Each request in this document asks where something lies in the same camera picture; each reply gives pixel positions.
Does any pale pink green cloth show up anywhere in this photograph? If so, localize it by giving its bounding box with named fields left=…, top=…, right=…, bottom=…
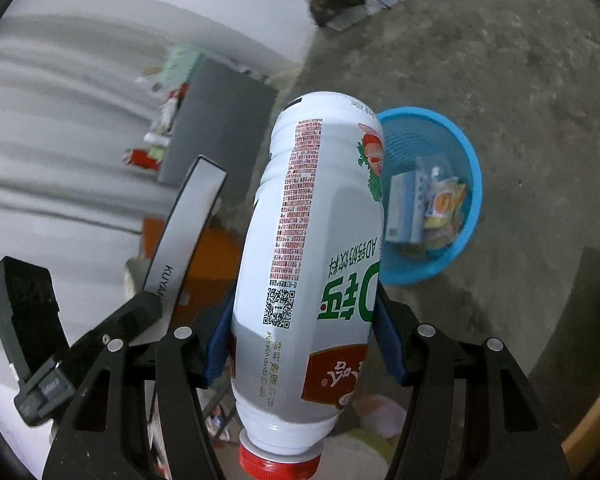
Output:
left=325, top=394, right=411, bottom=480

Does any clear plastic wrapper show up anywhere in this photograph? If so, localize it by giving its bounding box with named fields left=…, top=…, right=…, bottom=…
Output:
left=415, top=155, right=456, bottom=183

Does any red white packet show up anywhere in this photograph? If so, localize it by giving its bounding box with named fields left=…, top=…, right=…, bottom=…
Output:
left=157, top=85, right=188, bottom=131

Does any blue plastic basket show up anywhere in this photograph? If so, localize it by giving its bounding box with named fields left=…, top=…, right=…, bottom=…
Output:
left=375, top=106, right=482, bottom=287

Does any blue white packet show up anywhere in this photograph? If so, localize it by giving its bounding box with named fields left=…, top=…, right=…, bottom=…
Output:
left=384, top=170, right=428, bottom=246

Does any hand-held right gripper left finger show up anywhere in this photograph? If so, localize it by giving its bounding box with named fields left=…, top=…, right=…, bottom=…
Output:
left=42, top=287, right=238, bottom=480

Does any white bottle with red cap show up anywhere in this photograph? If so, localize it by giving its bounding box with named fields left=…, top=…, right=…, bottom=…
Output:
left=228, top=91, right=386, bottom=479

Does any mint green box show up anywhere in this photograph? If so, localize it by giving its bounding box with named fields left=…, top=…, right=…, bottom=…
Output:
left=160, top=45, right=203, bottom=91

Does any yellow snack packet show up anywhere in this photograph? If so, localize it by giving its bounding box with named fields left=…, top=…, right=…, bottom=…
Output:
left=450, top=182, right=470, bottom=241

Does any grey cabinet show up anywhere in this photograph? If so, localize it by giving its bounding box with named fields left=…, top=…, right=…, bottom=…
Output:
left=157, top=57, right=279, bottom=201

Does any green white cup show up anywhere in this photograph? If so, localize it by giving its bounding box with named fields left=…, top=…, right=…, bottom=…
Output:
left=147, top=132, right=170, bottom=161

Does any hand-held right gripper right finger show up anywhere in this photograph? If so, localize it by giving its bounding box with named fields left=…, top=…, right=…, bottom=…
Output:
left=372, top=287, right=568, bottom=480

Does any tan wooden curved rim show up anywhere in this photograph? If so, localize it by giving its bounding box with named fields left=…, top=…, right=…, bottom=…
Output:
left=562, top=375, right=600, bottom=463

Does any grey curtain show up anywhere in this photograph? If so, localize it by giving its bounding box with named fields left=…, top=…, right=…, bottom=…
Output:
left=0, top=0, right=301, bottom=361

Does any orange snack packet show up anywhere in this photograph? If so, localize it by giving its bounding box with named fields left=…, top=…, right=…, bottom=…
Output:
left=424, top=177, right=458, bottom=221

